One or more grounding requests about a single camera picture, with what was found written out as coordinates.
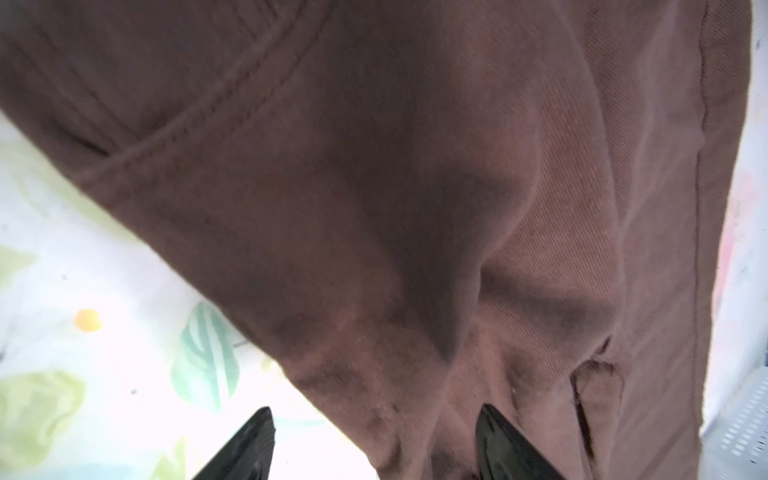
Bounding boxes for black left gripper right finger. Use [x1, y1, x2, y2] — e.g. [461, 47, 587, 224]
[475, 404, 564, 480]

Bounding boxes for brown trousers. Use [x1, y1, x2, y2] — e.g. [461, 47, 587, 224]
[1, 1, 752, 479]

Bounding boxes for white perforated plastic basket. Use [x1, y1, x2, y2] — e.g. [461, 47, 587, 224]
[699, 366, 767, 480]

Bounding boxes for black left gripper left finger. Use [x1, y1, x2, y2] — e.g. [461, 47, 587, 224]
[193, 407, 276, 480]

